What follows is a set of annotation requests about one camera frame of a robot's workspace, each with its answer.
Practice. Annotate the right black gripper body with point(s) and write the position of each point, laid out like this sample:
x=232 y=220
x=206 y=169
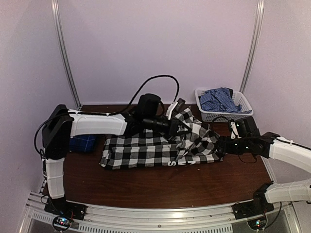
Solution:
x=242 y=147

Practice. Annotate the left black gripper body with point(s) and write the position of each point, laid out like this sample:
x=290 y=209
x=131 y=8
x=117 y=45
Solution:
x=150 y=122

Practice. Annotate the black white checked shirt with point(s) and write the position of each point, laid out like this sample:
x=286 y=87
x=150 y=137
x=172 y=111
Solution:
x=150 y=148

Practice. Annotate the white plastic laundry basket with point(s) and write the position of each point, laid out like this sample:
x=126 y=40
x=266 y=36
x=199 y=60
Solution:
x=238 y=99

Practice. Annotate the blue plaid shirt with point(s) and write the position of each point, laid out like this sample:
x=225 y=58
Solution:
x=83 y=143

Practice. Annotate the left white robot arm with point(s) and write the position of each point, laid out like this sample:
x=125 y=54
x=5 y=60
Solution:
x=64 y=124

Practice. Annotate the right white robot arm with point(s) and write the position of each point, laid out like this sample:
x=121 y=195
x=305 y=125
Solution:
x=291 y=153

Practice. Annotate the light blue checked shirt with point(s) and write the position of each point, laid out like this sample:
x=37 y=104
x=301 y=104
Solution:
x=220 y=100

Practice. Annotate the right circuit board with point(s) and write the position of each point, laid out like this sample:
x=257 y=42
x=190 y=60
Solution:
x=257 y=224

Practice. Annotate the circuit board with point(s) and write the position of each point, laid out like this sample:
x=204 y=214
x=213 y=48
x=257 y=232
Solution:
x=61 y=223
x=257 y=224

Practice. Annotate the left circuit board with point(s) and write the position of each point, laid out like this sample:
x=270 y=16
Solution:
x=61 y=223

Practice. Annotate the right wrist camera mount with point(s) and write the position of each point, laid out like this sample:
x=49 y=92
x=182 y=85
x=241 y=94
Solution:
x=234 y=131

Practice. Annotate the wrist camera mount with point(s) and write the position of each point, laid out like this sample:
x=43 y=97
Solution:
x=234 y=131
x=175 y=108

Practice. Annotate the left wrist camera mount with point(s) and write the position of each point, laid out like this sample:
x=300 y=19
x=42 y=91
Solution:
x=175 y=108

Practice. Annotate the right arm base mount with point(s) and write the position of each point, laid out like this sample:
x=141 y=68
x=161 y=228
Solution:
x=248 y=209

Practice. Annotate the aluminium front rail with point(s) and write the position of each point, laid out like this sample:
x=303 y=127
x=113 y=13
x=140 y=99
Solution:
x=105 y=219

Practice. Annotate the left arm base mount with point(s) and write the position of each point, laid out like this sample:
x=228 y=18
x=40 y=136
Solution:
x=73 y=211

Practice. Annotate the right aluminium frame post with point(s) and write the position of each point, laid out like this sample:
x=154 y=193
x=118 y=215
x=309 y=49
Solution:
x=259 y=15

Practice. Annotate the aluminium frame post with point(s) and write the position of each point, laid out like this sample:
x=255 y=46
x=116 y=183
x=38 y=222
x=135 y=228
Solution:
x=63 y=52
x=259 y=15

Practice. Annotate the left aluminium frame post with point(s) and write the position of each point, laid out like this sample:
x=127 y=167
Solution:
x=63 y=52

